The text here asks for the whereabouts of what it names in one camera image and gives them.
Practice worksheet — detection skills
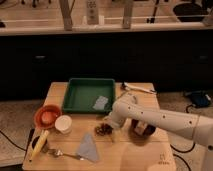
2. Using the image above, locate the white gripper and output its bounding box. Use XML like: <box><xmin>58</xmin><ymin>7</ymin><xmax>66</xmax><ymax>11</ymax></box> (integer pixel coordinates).
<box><xmin>104</xmin><ymin>113</ymin><xmax>126</xmax><ymax>130</ymax></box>

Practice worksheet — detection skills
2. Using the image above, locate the dark grape bunch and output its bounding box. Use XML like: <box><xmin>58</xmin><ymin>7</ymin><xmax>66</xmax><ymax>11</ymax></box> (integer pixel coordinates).
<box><xmin>95</xmin><ymin>123</ymin><xmax>112</xmax><ymax>136</ymax></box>

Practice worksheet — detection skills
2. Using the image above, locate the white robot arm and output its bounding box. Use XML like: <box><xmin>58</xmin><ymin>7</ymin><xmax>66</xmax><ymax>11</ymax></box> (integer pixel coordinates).
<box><xmin>106</xmin><ymin>97</ymin><xmax>213</xmax><ymax>171</ymax></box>

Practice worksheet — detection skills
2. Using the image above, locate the grey cloth in tray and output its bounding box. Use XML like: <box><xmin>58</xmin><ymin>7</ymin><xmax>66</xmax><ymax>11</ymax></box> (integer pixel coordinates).
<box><xmin>93</xmin><ymin>96</ymin><xmax>108</xmax><ymax>110</ymax></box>

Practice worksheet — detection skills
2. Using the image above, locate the dark brown bowl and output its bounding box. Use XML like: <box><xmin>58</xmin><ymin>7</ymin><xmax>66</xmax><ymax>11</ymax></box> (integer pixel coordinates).
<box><xmin>131</xmin><ymin>119</ymin><xmax>156</xmax><ymax>136</ymax></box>

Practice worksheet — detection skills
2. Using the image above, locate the white brush utensil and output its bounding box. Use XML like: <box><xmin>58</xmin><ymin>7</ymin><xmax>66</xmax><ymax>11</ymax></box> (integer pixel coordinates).
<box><xmin>121</xmin><ymin>82</ymin><xmax>157</xmax><ymax>94</ymax></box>

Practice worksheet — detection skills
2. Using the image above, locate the green plastic tray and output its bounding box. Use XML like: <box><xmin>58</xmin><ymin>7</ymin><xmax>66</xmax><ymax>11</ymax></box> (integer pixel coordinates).
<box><xmin>62</xmin><ymin>78</ymin><xmax>115</xmax><ymax>114</ymax></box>

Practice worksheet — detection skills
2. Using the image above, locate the blue-grey cloth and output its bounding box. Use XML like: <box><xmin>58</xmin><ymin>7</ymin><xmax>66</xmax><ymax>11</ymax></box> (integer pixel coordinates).
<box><xmin>76</xmin><ymin>133</ymin><xmax>99</xmax><ymax>162</ymax></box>

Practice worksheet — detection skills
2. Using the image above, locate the white cup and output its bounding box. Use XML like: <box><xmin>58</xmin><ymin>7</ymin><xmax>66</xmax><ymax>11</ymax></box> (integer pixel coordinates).
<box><xmin>55</xmin><ymin>115</ymin><xmax>72</xmax><ymax>134</ymax></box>

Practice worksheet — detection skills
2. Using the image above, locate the orange bowl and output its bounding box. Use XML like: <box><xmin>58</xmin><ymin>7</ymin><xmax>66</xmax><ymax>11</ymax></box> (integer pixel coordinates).
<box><xmin>34</xmin><ymin>105</ymin><xmax>62</xmax><ymax>129</ymax></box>

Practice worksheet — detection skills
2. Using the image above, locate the silver fork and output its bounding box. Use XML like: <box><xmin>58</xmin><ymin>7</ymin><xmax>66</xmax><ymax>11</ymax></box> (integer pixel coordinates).
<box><xmin>48</xmin><ymin>149</ymin><xmax>84</xmax><ymax>160</ymax></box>

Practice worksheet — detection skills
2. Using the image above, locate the blue bag on floor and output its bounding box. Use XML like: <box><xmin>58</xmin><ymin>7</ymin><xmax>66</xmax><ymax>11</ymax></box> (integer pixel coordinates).
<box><xmin>190</xmin><ymin>92</ymin><xmax>211</xmax><ymax>108</ymax></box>

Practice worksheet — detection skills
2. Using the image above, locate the black cable right floor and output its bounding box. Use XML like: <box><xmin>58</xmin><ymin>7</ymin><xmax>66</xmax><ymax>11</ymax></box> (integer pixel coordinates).
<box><xmin>170</xmin><ymin>143</ymin><xmax>196</xmax><ymax>171</ymax></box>

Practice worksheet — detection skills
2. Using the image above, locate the black cable floor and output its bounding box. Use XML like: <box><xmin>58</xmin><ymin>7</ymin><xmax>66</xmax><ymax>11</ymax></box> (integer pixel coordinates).
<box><xmin>170</xmin><ymin>143</ymin><xmax>196</xmax><ymax>171</ymax></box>
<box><xmin>0</xmin><ymin>129</ymin><xmax>27</xmax><ymax>153</ymax></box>

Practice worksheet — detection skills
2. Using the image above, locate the black cable left floor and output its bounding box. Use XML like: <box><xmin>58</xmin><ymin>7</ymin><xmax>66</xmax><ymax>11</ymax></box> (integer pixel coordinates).
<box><xmin>0</xmin><ymin>129</ymin><xmax>27</xmax><ymax>153</ymax></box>

